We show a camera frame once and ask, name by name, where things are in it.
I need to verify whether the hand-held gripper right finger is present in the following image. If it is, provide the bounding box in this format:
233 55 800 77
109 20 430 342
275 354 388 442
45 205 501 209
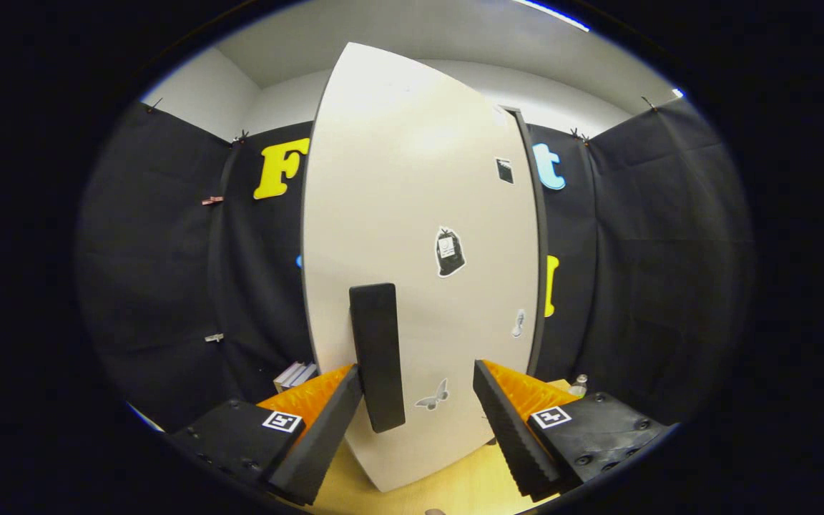
472 359 675 503

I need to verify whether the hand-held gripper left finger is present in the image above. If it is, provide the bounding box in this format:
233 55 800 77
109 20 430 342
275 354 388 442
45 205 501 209
167 363 365 507

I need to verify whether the black door handle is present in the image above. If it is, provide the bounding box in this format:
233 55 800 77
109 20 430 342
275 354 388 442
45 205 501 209
348 283 407 434

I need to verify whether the grey shoe cabinet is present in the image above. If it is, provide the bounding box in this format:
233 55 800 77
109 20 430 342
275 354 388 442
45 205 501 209
501 104 550 376

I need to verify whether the white yellow book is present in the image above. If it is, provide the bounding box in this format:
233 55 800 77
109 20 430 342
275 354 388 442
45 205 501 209
274 362 304 393

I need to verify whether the black backdrop cloth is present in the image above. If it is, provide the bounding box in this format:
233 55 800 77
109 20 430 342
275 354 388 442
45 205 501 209
76 97 755 437

